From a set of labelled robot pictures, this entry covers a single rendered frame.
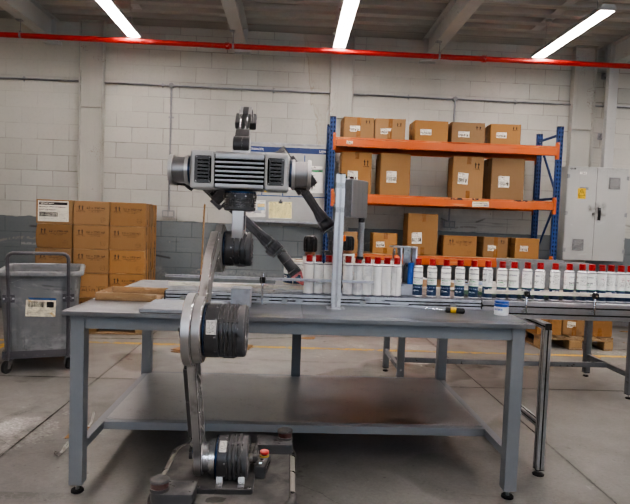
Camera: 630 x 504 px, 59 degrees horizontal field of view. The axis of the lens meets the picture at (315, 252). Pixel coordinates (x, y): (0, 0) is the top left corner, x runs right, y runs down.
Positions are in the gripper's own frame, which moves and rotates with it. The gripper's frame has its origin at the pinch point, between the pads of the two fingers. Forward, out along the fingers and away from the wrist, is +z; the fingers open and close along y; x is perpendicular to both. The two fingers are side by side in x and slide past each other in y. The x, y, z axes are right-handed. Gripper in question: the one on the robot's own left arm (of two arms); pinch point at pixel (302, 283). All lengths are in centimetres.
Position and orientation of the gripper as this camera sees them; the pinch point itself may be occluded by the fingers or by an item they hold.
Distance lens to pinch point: 291.9
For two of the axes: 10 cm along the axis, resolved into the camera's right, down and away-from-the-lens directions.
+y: -1.0, -0.9, 9.9
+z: 5.7, 8.1, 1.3
